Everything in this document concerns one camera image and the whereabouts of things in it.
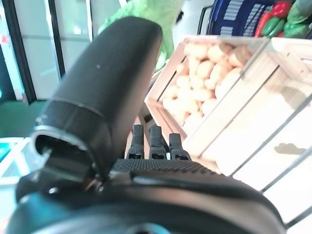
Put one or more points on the wooden slatted cabbage crate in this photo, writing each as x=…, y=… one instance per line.
x=268, y=109

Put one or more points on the blue plastic shopping basket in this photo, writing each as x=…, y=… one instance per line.
x=234, y=14

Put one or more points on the wooden potato crate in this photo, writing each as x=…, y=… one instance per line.
x=175, y=117

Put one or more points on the red chili pepper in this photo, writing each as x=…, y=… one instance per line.
x=263, y=23

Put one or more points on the small green cabbage head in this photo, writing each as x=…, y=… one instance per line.
x=301, y=11

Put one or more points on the green bell pepper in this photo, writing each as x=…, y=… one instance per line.
x=273, y=27
x=296, y=30

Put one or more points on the glass door refrigerator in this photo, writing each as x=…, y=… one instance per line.
x=48, y=36

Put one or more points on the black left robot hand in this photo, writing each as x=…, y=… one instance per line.
x=109, y=85

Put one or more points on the red bell pepper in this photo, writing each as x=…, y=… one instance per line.
x=281, y=8

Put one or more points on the napa cabbage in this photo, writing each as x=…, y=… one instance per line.
x=146, y=9

